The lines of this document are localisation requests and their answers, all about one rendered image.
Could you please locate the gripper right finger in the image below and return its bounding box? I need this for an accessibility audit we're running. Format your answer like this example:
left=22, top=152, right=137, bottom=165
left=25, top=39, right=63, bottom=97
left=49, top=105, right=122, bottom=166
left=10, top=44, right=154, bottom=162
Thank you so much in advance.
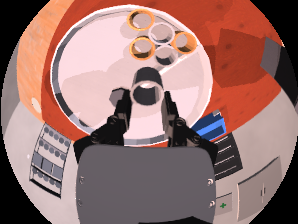
left=161, top=91, right=218, bottom=168

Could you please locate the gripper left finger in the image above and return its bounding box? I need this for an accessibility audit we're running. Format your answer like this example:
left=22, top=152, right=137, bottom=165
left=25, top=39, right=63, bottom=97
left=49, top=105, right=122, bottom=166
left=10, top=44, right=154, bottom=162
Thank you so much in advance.
left=73, top=89, right=132, bottom=164

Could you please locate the bronze bushing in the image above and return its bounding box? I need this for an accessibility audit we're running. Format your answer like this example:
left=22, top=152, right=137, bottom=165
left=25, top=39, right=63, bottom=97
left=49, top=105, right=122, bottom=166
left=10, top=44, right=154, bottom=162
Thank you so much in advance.
left=170, top=31, right=197, bottom=54
left=129, top=36, right=155, bottom=60
left=127, top=9, right=154, bottom=31

